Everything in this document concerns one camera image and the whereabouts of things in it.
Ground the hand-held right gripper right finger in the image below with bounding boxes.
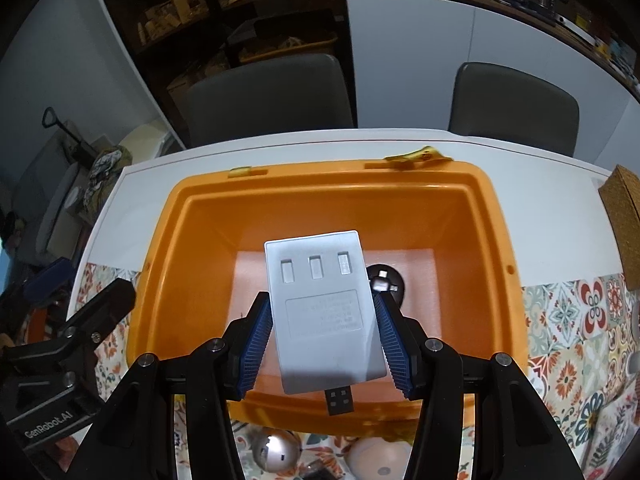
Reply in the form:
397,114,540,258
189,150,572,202
371,291,586,480

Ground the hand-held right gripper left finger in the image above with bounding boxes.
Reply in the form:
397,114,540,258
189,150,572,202
75,290,274,480

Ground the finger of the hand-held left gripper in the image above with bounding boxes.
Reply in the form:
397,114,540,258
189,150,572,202
22,257,73,297
60,277,137,356

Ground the grey heart-shaped earbud case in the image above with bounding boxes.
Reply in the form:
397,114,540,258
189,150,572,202
364,263,407,311

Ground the white usb hub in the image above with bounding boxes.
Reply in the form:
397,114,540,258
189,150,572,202
264,230,388,417

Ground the orange plastic crate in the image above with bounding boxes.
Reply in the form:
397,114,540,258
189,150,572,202
127,146,526,436

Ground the silver egg-shaped gadget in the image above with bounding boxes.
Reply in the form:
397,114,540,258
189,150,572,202
251,429,301,472

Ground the pink round lamp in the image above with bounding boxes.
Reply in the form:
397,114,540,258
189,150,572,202
347,437,413,480

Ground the pile of clothes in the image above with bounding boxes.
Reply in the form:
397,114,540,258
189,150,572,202
82,145,132,211

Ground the black hand truck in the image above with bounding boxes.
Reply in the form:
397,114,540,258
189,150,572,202
42,106,103,163

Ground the grey dining chair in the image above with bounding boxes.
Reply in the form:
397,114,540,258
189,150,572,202
186,52,357,148
447,61,581,156

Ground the wicker basket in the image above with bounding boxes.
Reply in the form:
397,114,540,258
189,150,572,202
597,164,640,291

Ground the dark wooden shelf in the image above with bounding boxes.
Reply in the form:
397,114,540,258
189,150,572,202
92,0,351,151

